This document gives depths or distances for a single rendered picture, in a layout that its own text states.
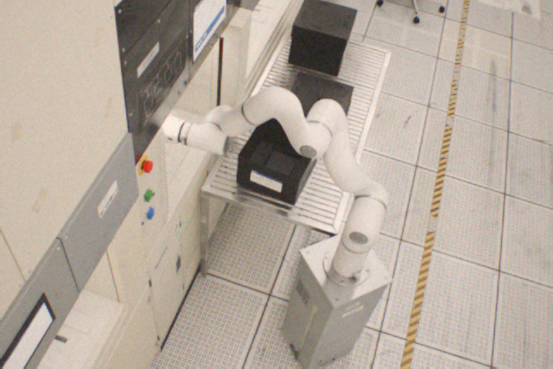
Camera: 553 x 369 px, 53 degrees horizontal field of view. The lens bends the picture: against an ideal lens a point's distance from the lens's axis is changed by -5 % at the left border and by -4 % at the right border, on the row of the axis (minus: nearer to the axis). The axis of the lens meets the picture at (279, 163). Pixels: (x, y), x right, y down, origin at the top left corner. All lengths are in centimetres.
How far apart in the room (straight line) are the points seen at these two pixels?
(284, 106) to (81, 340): 102
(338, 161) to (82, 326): 101
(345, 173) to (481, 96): 277
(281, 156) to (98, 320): 108
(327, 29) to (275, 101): 122
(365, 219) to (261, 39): 139
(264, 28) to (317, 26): 32
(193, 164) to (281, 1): 128
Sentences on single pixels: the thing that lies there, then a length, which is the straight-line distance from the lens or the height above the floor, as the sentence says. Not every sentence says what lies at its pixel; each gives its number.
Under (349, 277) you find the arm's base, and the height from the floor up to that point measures 77.
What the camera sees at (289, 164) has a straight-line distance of 255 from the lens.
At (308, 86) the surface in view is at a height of 86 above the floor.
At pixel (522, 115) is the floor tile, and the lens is 451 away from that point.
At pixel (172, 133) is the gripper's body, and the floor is 122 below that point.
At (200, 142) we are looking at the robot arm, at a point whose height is 121.
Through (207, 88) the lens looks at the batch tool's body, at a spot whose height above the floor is 104.
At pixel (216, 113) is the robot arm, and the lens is 204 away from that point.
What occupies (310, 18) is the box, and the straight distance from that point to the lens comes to 296.
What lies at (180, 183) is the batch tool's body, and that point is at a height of 87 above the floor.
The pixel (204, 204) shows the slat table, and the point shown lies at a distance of 252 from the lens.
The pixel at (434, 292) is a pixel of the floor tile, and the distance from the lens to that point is 328.
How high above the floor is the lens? 270
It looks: 49 degrees down
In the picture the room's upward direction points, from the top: 10 degrees clockwise
